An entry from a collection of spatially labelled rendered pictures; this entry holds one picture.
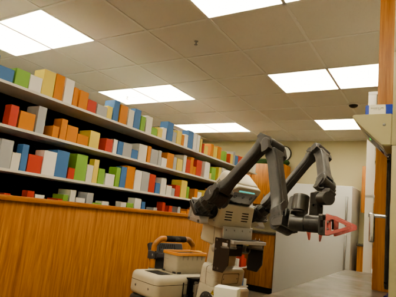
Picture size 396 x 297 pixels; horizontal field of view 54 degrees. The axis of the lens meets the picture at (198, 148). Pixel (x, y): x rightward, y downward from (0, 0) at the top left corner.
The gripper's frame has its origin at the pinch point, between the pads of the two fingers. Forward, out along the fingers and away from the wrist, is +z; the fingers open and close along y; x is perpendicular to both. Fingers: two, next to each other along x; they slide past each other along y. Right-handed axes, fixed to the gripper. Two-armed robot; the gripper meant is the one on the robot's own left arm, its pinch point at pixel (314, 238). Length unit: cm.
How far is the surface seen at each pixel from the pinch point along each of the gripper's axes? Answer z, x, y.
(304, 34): -154, 111, -46
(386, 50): -78, -9, 27
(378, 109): -46, -36, 28
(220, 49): -155, 117, -125
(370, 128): -37, -46, 28
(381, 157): -34.4, -9.3, 26.4
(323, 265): 49, 441, -101
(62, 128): -61, 29, -213
